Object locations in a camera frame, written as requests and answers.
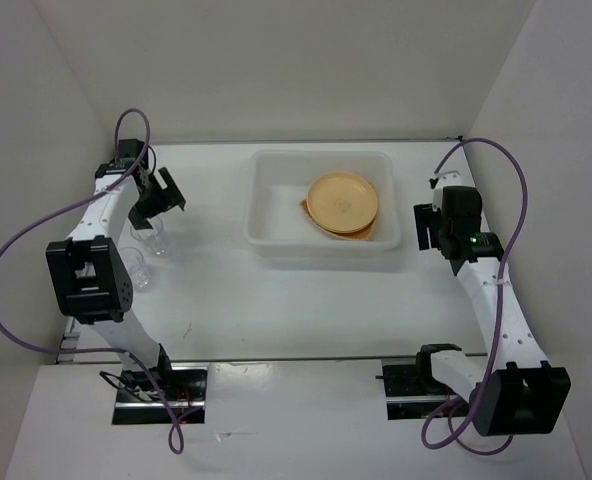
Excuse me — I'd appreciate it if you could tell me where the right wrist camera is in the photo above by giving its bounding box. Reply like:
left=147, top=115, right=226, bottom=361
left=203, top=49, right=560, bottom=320
left=429, top=170, right=463, bottom=211

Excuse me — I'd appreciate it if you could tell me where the white plastic bin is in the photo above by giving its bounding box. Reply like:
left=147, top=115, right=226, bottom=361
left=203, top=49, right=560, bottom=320
left=243, top=150, right=402, bottom=258

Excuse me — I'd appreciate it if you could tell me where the woven bamboo basket tray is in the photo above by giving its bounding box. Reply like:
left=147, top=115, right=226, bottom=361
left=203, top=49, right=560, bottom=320
left=299, top=199, right=378, bottom=242

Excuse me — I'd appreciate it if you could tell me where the clear plastic cup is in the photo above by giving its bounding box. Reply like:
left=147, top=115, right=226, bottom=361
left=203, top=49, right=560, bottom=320
left=130, top=217, right=169, bottom=256
left=119, top=247, right=153, bottom=290

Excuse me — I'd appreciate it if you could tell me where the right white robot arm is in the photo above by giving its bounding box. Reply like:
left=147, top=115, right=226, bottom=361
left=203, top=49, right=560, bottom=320
left=414, top=185, right=571, bottom=436

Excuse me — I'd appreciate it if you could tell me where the aluminium table edge rail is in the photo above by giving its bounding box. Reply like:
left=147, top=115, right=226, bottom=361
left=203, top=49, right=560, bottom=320
left=55, top=142, right=127, bottom=364

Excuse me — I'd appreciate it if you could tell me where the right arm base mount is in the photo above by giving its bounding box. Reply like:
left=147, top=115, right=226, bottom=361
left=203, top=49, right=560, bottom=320
left=375, top=357, right=456, bottom=421

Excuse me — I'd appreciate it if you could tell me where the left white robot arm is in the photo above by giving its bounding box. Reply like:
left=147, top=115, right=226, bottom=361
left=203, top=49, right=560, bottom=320
left=46, top=139, right=186, bottom=400

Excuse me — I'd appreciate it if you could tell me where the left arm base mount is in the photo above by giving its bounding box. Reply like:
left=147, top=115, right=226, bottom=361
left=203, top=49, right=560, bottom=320
left=99, top=363, right=208, bottom=425

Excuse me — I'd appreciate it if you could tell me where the yellow plastic plate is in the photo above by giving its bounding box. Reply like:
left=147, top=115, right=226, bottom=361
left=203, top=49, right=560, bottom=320
left=305, top=171, right=379, bottom=223

